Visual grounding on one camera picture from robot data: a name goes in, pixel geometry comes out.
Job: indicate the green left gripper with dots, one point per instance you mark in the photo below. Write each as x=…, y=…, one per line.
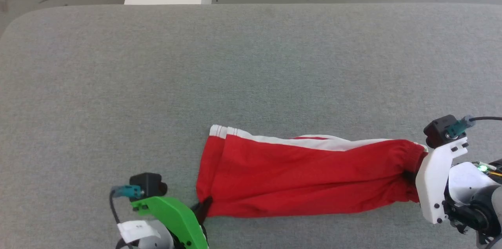
x=176, y=217

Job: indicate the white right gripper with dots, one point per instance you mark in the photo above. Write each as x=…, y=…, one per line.
x=431, y=182

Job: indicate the red shorts with white stripe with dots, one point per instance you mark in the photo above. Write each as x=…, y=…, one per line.
x=306, y=178

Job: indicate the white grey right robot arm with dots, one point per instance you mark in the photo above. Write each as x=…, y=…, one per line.
x=470, y=194

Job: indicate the white paper label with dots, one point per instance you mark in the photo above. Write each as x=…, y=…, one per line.
x=137, y=229

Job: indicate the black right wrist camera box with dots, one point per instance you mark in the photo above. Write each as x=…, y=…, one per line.
x=437, y=131

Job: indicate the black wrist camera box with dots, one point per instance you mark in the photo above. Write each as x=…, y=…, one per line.
x=149, y=184
x=437, y=131

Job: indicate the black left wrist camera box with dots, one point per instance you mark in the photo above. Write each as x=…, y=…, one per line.
x=149, y=184

